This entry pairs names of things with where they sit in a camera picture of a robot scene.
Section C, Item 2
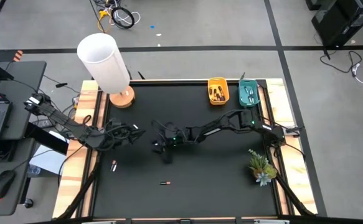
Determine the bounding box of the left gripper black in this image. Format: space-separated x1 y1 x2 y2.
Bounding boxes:
106 119 147 147

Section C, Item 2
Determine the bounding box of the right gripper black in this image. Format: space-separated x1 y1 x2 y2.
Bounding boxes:
161 126 188 165

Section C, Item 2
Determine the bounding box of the yellow plastic bin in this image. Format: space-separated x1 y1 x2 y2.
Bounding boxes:
207 77 230 106

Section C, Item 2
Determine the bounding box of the white shade wooden base lamp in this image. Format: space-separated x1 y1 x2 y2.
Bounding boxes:
77 32 136 109

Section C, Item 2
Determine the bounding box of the potted green succulent plant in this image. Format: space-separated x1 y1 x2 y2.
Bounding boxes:
248 149 278 187

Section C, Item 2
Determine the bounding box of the teal plastic bin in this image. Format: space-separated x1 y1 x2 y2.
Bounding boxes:
238 78 260 108

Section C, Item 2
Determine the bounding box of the black desk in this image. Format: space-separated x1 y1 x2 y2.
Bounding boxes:
0 60 48 217

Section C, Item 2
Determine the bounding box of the black computer mouse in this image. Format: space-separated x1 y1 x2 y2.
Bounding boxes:
0 170 16 200

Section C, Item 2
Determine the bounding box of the black computer tower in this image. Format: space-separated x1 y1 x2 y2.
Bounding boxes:
311 0 363 47

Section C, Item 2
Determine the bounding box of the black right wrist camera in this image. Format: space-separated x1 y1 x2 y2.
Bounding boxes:
151 139 166 155

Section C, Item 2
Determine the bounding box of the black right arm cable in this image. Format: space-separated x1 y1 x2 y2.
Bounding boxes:
151 119 188 141

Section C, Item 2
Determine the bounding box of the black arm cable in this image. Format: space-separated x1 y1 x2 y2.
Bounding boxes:
81 114 132 150
151 119 188 141

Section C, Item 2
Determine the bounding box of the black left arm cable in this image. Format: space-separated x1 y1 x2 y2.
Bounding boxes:
81 114 132 150

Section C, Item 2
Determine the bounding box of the black diagonal frame strut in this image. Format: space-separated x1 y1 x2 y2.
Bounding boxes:
274 174 316 217
56 155 101 220

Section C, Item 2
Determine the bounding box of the black coiled cable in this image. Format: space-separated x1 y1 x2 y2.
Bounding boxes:
111 6 135 30

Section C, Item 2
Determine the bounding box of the yellow cable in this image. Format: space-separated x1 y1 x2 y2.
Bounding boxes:
97 9 112 34

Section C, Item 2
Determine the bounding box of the black floor cable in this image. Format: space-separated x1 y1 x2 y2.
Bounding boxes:
319 49 363 75

